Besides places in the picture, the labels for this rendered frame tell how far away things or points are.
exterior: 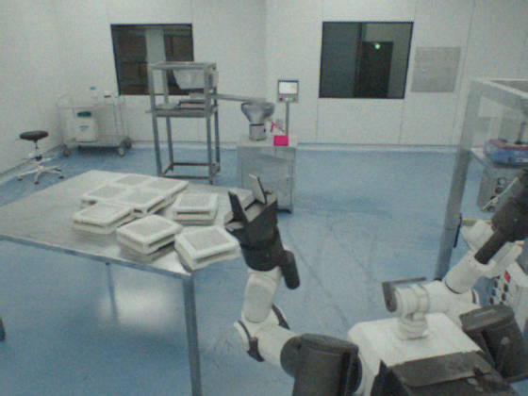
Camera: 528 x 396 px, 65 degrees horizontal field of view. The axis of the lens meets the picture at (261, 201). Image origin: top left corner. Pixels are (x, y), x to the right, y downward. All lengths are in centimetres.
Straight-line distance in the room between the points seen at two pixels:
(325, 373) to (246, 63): 638
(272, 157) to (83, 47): 436
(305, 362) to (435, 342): 28
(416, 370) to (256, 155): 360
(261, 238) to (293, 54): 625
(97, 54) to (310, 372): 707
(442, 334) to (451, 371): 11
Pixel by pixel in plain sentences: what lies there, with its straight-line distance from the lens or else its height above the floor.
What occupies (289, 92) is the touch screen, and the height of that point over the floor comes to 125.
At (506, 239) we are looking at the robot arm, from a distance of 113.
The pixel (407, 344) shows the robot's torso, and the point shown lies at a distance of 97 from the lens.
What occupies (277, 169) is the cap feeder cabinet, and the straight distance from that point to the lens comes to 435.
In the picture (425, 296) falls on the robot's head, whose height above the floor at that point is 132.
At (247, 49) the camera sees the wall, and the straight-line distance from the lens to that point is 700.
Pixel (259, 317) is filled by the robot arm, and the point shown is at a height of 117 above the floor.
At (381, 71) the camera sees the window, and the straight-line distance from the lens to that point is 716.
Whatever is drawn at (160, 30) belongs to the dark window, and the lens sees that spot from 726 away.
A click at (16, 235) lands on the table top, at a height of 83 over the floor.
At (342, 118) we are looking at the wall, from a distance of 716.
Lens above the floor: 183
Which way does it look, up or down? 22 degrees down
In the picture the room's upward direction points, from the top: straight up
